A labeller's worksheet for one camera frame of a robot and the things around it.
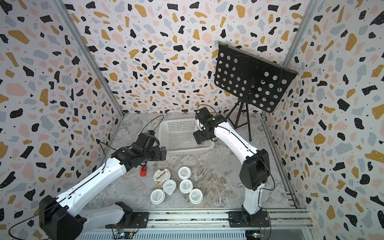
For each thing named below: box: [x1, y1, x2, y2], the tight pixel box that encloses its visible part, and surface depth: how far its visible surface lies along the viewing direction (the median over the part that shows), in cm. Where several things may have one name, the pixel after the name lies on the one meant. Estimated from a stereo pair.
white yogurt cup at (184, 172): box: [178, 166, 192, 180], surface depth 85 cm
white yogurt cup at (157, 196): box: [150, 188, 166, 205], surface depth 77 cm
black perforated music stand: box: [214, 41, 298, 142], surface depth 78 cm
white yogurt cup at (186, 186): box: [179, 179, 194, 194], surface depth 80 cm
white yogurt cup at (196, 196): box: [189, 188, 204, 204], surface depth 77 cm
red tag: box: [140, 166, 147, 177], surface depth 91 cm
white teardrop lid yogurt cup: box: [162, 179, 177, 196], surface depth 81 cm
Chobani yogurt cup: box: [153, 168, 171, 185], surface depth 85 cm
